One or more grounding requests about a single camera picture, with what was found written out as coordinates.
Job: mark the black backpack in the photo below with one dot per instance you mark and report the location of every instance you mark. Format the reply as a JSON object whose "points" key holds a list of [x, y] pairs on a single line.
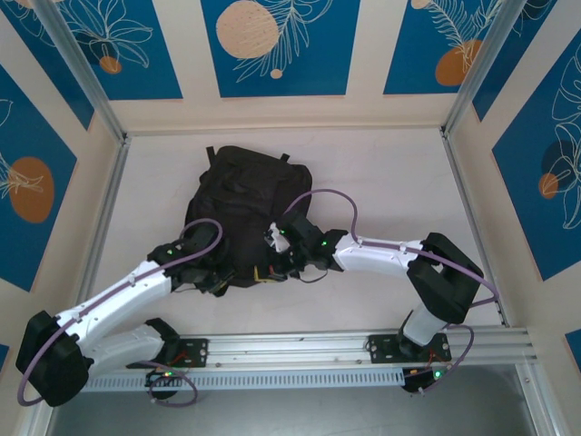
{"points": [[245, 191]]}

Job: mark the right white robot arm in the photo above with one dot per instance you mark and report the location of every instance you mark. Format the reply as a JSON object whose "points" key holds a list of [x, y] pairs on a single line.
{"points": [[377, 254]]}

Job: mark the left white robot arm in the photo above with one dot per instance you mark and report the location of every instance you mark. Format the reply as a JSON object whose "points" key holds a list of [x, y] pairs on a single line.
{"points": [[113, 300]]}

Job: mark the left controller board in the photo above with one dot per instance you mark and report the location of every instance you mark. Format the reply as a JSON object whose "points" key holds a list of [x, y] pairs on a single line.
{"points": [[159, 377]]}

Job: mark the controller board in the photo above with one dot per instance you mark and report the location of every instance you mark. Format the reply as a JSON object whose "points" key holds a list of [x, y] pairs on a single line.
{"points": [[159, 377], [420, 380]]}

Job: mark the right controller board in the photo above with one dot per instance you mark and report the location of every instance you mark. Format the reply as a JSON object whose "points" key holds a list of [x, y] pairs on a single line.
{"points": [[420, 380]]}

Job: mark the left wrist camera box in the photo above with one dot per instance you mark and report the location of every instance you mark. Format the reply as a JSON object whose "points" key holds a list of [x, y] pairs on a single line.
{"points": [[206, 278]]}

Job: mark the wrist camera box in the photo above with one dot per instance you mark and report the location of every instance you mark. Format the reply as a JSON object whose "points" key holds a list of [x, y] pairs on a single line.
{"points": [[299, 227], [206, 278]]}

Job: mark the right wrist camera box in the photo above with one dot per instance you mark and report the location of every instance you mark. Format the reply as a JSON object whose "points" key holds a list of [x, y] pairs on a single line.
{"points": [[299, 227]]}

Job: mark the left black mount plate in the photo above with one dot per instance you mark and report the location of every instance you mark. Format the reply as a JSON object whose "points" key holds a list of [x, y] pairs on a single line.
{"points": [[197, 352]]}

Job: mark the black mount plate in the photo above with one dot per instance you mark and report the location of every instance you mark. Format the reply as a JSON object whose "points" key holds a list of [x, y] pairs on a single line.
{"points": [[381, 349], [197, 352]]}

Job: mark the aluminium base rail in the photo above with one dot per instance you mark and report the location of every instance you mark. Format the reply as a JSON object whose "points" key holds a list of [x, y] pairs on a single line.
{"points": [[295, 349]]}

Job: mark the left aluminium side rail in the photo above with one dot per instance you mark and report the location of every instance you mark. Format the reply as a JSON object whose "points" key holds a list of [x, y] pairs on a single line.
{"points": [[103, 227]]}

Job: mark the aluminium side rail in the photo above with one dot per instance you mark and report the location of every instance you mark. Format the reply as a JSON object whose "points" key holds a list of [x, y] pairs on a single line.
{"points": [[103, 227], [469, 218]]}

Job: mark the right black mount plate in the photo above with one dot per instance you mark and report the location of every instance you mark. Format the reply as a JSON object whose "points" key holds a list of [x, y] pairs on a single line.
{"points": [[381, 349]]}

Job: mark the right aluminium side rail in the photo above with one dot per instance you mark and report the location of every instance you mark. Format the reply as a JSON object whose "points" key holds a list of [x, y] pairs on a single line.
{"points": [[469, 218]]}

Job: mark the left aluminium upright post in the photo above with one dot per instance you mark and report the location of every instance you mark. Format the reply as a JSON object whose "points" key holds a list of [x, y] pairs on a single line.
{"points": [[75, 54]]}

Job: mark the aluminium upright post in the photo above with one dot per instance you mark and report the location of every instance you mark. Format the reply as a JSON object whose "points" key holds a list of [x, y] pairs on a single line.
{"points": [[75, 54], [489, 54]]}

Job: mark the right aluminium upright post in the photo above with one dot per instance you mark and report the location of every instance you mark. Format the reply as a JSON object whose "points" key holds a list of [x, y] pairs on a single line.
{"points": [[489, 54]]}

